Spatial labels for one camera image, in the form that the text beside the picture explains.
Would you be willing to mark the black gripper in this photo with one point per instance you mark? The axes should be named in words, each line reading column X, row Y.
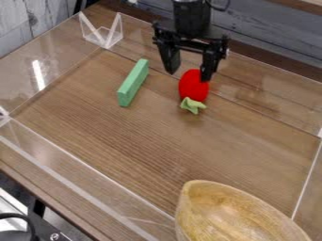
column 189, row 32

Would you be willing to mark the red plush strawberry toy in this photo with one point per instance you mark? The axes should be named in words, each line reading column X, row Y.
column 193, row 91

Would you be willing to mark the green rectangular block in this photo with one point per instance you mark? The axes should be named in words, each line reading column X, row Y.
column 132, row 84

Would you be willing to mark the wooden bowl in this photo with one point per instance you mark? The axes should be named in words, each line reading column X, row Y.
column 219, row 212

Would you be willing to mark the clear acrylic corner bracket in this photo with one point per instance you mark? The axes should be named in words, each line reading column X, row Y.
column 105, row 37

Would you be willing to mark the clear acrylic tray enclosure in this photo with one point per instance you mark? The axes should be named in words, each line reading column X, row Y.
column 109, row 164

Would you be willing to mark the black table leg bracket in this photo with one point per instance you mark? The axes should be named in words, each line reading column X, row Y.
column 46, row 231

